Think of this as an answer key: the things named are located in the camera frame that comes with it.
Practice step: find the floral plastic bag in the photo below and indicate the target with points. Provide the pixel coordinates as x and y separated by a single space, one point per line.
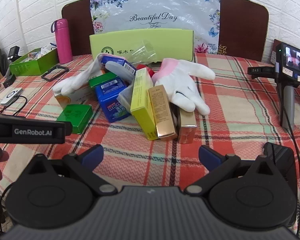
155 7

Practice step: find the clear plastic cup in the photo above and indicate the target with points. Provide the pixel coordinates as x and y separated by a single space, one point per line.
146 50

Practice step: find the white box orange print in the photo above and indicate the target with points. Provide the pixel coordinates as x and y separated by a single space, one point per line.
72 96

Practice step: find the black desk gadget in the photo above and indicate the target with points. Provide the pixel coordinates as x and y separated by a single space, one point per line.
13 52

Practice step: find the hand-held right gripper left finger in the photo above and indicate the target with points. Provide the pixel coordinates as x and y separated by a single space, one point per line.
93 155

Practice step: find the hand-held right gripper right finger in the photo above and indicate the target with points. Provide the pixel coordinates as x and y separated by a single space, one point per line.
208 158

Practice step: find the black handheld device on stand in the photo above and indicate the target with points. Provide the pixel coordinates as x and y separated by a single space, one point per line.
290 62

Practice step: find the red packet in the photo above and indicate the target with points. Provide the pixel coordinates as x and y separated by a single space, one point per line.
150 72

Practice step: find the green box with clutter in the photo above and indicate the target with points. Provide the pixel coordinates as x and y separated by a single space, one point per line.
32 66

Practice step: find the yellow-green tall box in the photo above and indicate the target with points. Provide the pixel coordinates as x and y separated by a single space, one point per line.
141 102

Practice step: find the pink thermos bottle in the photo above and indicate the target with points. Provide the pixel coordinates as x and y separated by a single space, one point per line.
63 42

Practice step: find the blue barcode box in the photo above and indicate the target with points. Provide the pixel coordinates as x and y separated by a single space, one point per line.
110 59

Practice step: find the small black adapter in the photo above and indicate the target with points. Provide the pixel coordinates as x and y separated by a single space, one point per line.
8 80

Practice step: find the brown wooden headboard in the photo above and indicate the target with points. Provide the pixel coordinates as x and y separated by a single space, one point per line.
242 25

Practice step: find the white glove pink cuff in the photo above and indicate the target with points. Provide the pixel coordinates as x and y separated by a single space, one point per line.
75 80
180 85

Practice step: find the small dark green box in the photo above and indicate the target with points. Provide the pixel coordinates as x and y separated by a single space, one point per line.
100 80
75 118

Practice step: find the light green cardboard box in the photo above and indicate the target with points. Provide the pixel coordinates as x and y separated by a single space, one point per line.
170 45

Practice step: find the black rectangular carabiner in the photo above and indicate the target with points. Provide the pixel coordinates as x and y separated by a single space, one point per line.
45 76

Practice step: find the grey plastic case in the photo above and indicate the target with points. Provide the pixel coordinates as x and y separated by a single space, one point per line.
117 70

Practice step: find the blue chewing gum box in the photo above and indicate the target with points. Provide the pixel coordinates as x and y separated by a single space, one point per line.
110 100

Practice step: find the translucent white plastic box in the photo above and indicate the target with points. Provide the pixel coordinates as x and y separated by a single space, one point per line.
125 98

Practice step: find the white charging device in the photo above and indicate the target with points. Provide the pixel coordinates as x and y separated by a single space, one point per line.
11 96

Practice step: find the gold tall box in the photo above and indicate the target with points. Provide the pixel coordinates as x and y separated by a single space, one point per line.
187 130
162 112

